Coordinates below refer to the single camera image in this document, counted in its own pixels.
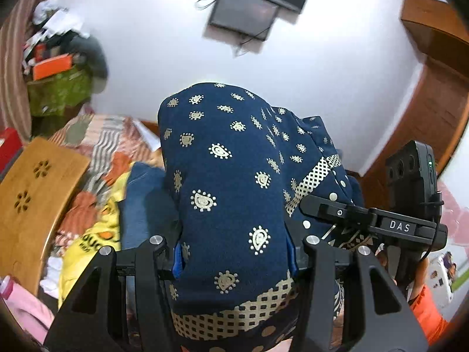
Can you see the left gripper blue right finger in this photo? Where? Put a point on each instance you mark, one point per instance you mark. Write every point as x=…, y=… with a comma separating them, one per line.
x=291, y=252

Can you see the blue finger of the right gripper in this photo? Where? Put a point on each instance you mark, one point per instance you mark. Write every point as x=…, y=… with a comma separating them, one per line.
x=326, y=211

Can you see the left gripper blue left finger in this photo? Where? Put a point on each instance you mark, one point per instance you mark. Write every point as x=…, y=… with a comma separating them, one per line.
x=177, y=266

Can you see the navy patterned large garment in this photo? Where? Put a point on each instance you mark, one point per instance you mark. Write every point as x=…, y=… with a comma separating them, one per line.
x=237, y=168

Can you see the right orange sleeve forearm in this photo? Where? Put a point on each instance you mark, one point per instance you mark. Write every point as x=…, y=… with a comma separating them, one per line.
x=428, y=316

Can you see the right hand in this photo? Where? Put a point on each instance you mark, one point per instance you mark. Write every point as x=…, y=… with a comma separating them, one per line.
x=408, y=268

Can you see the folded blue jeans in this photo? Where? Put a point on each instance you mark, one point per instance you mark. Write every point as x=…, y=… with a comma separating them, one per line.
x=147, y=209

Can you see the yellow printed cloth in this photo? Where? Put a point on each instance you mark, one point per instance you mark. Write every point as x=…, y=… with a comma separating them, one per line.
x=104, y=232

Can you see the striped orange grey bedding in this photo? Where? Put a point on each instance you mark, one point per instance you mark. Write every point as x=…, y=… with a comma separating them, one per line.
x=112, y=143

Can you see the pink garment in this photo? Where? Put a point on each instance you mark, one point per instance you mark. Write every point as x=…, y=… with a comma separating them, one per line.
x=33, y=316

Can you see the red box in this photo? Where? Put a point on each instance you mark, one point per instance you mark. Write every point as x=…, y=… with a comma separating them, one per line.
x=10, y=146

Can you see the green patterned cloth pile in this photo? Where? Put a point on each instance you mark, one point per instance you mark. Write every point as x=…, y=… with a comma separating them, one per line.
x=51, y=96

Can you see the dark grey cushion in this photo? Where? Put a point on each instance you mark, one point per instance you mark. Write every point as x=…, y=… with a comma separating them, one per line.
x=90, y=54

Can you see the orange box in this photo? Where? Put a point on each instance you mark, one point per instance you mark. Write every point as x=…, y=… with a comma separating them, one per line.
x=52, y=66

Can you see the red striped curtain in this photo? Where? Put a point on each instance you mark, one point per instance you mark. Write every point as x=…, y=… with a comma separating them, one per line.
x=16, y=27

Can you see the brown wooden door frame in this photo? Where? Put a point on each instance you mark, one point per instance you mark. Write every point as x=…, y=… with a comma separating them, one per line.
x=438, y=110

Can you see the small black wall monitor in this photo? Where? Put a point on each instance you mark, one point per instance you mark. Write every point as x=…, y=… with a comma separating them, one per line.
x=251, y=18

